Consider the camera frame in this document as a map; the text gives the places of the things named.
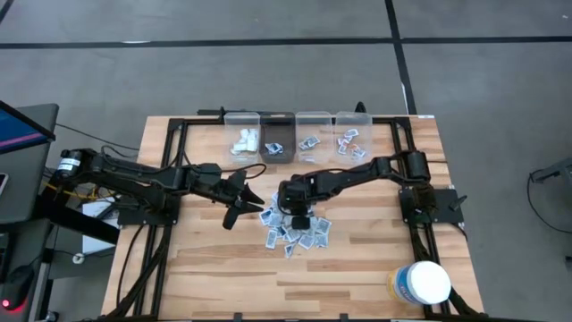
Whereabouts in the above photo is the grey floor stand base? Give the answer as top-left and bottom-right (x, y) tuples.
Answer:
(529, 156), (572, 182)

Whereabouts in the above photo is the black desk support bar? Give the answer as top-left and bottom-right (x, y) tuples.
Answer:
(35, 196), (122, 246)

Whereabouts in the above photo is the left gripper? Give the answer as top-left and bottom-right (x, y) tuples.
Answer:
(190, 163), (265, 231)

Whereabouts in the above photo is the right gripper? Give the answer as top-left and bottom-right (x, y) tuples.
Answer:
(277, 177), (321, 231)

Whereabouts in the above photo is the black computer monitor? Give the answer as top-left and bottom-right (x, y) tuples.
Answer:
(0, 100), (57, 156)

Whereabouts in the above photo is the black computer mouse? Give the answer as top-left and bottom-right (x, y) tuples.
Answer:
(1, 263), (36, 313)

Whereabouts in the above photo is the clear plastic handled bin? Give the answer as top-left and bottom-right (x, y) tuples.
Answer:
(294, 110), (334, 163)
(223, 111), (262, 165)
(334, 110), (374, 162)

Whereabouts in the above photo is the black floor cable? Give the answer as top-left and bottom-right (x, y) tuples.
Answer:
(55, 123), (140, 152)
(526, 174), (572, 236)

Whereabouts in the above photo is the grey plastic handled bin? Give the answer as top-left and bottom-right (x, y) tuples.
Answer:
(259, 111), (297, 165)

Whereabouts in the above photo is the white lid wipes canister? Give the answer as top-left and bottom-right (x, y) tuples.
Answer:
(386, 260), (452, 306)

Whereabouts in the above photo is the white paper sheet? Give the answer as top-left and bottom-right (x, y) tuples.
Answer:
(81, 199), (121, 256)

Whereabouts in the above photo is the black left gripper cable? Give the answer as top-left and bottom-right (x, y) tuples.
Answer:
(218, 163), (268, 181)

